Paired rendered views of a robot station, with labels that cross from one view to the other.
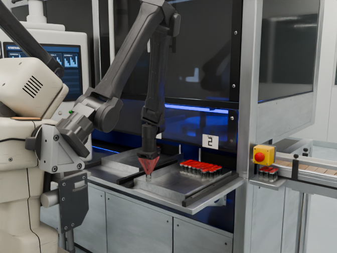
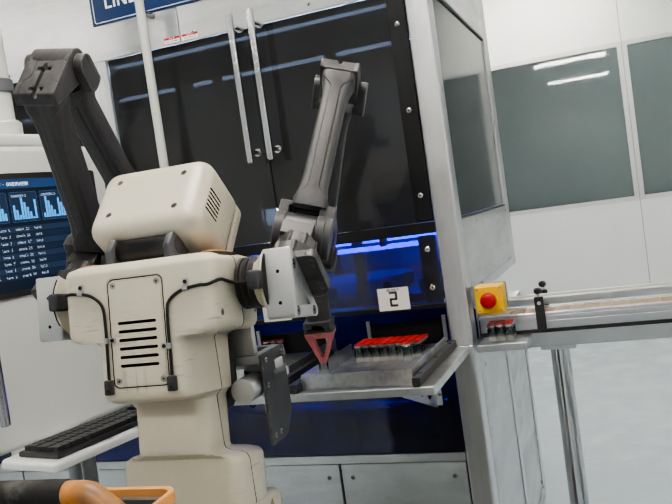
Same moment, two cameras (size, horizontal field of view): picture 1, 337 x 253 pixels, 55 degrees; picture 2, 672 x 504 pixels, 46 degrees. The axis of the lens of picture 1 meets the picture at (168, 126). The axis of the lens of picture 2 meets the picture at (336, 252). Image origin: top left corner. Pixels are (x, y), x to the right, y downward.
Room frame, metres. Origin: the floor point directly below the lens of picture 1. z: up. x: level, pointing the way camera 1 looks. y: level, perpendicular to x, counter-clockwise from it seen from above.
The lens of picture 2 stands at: (-0.47, 0.60, 1.27)
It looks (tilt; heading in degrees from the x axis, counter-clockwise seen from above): 3 degrees down; 341
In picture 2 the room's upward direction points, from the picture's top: 8 degrees counter-clockwise
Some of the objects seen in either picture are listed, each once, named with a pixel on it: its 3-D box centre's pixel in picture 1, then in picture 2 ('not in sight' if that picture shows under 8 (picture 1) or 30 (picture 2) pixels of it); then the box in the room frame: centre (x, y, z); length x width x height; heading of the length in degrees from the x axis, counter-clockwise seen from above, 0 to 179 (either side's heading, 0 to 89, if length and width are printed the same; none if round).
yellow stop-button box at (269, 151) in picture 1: (264, 154); (491, 297); (1.32, -0.41, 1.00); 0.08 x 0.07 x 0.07; 141
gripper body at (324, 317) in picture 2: (149, 145); (317, 311); (1.26, 0.08, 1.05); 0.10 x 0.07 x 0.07; 157
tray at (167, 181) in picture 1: (184, 178); (378, 362); (1.30, -0.07, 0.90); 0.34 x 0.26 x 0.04; 141
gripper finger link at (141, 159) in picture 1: (149, 162); (321, 341); (1.26, 0.08, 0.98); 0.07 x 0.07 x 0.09; 67
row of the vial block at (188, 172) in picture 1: (196, 171); (388, 351); (1.37, -0.12, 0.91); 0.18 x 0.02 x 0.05; 50
